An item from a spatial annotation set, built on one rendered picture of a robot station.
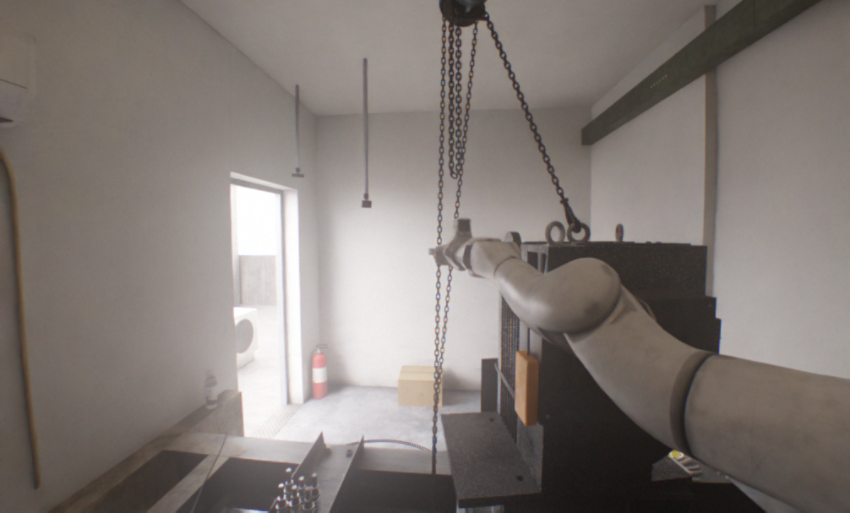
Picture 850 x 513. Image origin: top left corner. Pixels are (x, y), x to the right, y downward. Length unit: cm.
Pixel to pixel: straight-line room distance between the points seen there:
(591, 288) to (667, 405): 12
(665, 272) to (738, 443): 87
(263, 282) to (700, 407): 810
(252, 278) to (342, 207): 518
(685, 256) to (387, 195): 271
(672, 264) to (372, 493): 150
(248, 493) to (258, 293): 660
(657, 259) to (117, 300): 204
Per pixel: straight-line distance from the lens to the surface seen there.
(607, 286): 35
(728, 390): 27
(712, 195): 229
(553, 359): 83
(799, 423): 26
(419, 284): 330
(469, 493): 114
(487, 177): 331
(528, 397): 85
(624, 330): 32
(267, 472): 190
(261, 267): 817
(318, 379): 352
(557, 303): 36
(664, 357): 30
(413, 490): 172
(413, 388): 326
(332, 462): 166
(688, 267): 116
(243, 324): 458
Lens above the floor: 165
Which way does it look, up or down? 3 degrees down
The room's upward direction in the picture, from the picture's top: straight up
